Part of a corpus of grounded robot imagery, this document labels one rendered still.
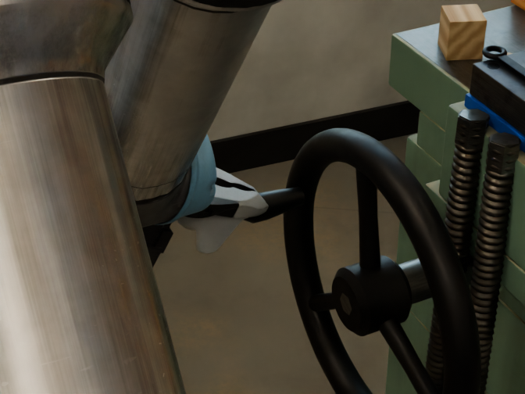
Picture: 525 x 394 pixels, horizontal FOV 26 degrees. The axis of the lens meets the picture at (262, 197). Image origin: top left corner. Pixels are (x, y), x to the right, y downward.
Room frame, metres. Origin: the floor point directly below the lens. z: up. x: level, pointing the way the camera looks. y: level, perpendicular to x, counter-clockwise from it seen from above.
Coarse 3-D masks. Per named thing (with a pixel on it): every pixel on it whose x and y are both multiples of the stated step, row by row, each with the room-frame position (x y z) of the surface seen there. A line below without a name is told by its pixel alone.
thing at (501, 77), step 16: (480, 64) 0.80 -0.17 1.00; (496, 64) 0.80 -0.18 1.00; (480, 80) 0.79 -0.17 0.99; (496, 80) 0.77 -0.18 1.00; (512, 80) 0.77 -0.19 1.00; (480, 96) 0.79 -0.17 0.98; (496, 96) 0.77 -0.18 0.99; (512, 96) 0.75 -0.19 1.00; (496, 112) 0.77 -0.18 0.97; (512, 112) 0.75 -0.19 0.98; (496, 128) 0.76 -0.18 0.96; (512, 128) 0.75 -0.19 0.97
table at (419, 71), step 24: (432, 24) 1.08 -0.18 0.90; (504, 24) 1.07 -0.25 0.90; (408, 48) 1.03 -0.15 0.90; (432, 48) 1.02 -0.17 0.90; (408, 72) 1.02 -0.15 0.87; (432, 72) 0.99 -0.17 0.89; (456, 72) 0.97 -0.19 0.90; (408, 96) 1.02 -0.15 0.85; (432, 96) 0.98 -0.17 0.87; (456, 96) 0.95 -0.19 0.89; (432, 192) 0.81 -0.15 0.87; (504, 264) 0.72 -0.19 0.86
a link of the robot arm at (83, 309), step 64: (0, 0) 0.30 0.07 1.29; (64, 0) 0.31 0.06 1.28; (128, 0) 0.35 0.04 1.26; (0, 64) 0.30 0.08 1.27; (64, 64) 0.31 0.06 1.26; (0, 128) 0.29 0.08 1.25; (64, 128) 0.30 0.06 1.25; (0, 192) 0.27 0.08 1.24; (64, 192) 0.28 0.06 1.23; (128, 192) 0.30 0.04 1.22; (0, 256) 0.26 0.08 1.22; (64, 256) 0.27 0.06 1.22; (128, 256) 0.28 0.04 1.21; (0, 320) 0.25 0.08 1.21; (64, 320) 0.25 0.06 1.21; (128, 320) 0.26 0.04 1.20; (0, 384) 0.24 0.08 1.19; (64, 384) 0.24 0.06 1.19; (128, 384) 0.25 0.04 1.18
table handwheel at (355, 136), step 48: (336, 144) 0.78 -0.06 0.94; (384, 192) 0.71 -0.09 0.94; (288, 240) 0.85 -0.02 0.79; (432, 240) 0.67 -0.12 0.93; (336, 288) 0.75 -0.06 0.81; (384, 288) 0.73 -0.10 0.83; (432, 288) 0.65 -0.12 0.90; (336, 336) 0.80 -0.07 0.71; (384, 336) 0.71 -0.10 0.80; (336, 384) 0.76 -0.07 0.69; (432, 384) 0.66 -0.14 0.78
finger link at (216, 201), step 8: (216, 200) 0.75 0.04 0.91; (224, 200) 0.75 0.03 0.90; (232, 200) 0.76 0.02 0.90; (208, 208) 0.73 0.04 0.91; (216, 208) 0.74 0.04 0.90; (224, 208) 0.75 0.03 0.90; (232, 208) 0.76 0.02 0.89; (184, 216) 0.73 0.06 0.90; (192, 216) 0.73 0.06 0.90; (200, 216) 0.73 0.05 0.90; (208, 216) 0.74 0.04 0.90; (224, 216) 0.75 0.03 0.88; (232, 216) 0.76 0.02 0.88
